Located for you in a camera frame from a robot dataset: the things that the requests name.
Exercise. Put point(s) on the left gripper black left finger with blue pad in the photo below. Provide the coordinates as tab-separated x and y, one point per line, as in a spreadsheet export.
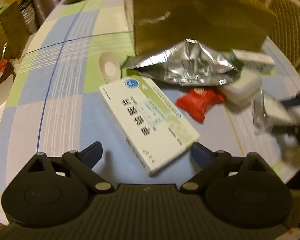
81	164

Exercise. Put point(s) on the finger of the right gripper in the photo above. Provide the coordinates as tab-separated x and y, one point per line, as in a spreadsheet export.
291	102
289	130

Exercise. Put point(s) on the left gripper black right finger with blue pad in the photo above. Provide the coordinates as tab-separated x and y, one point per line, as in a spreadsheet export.
211	164

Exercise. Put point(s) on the small white packaged item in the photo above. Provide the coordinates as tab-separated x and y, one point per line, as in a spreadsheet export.
269	112

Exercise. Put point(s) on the white green medicine box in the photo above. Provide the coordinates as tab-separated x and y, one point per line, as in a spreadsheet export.
154	129

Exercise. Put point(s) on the red candy packet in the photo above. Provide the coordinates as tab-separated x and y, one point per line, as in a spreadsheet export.
198	101

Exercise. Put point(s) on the white green ointment box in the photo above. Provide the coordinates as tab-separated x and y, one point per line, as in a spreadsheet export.
253	60

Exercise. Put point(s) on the checkered tablecloth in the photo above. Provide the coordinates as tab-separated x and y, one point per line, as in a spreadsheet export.
54	105

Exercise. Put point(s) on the quilted brown chair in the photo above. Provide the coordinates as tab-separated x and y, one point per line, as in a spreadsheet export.
286	30

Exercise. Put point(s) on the white plastic spoon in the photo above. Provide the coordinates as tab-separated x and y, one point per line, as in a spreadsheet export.
110	67

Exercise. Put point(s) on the silver foil bag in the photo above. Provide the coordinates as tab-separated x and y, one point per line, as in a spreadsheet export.
188	63

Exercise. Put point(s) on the brown carton at left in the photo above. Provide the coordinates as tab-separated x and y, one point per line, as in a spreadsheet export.
13	31

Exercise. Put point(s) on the brown cardboard box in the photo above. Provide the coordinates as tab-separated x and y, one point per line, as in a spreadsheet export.
222	25

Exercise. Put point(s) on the stacked bowls at left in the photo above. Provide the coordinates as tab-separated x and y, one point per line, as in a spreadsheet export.
29	15

